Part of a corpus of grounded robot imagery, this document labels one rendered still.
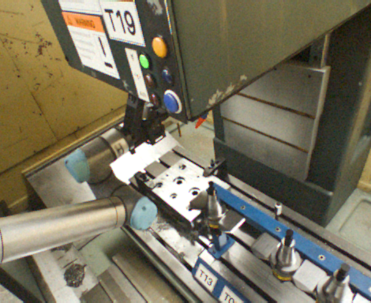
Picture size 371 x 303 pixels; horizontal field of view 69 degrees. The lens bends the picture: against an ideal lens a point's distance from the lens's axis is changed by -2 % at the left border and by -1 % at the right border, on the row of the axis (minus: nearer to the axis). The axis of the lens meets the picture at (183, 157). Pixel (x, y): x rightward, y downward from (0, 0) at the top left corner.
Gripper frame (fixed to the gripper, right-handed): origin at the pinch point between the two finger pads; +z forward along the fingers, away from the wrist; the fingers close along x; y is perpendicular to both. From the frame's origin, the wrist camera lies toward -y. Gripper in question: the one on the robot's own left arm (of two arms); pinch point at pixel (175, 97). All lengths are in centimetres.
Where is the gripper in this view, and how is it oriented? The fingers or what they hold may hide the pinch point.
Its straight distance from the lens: 81.8
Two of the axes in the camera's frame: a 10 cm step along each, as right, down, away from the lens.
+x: 6.7, 4.0, -6.3
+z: 7.2, -5.5, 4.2
